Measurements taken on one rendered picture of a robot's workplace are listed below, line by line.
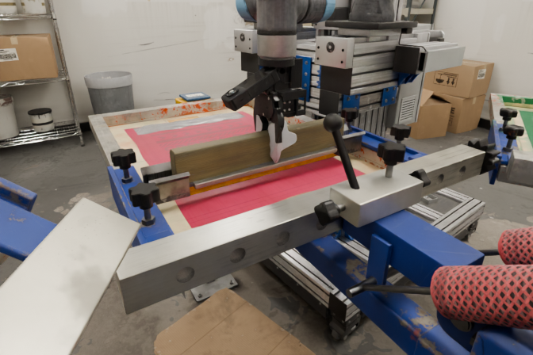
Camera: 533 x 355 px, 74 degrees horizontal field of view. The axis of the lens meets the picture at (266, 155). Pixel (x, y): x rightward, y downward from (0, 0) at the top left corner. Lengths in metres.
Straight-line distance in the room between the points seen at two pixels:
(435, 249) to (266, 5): 0.47
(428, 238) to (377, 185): 0.09
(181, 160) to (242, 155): 0.13
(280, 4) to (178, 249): 0.44
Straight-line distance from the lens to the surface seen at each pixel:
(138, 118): 1.22
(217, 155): 0.68
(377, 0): 1.28
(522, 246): 0.48
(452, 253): 0.47
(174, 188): 0.66
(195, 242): 0.45
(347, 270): 0.60
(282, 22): 0.67
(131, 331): 1.81
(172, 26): 4.46
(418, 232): 0.49
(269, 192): 0.72
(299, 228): 0.50
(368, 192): 0.49
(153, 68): 4.43
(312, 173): 0.81
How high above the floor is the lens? 1.30
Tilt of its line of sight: 23 degrees down
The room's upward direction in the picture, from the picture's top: straight up
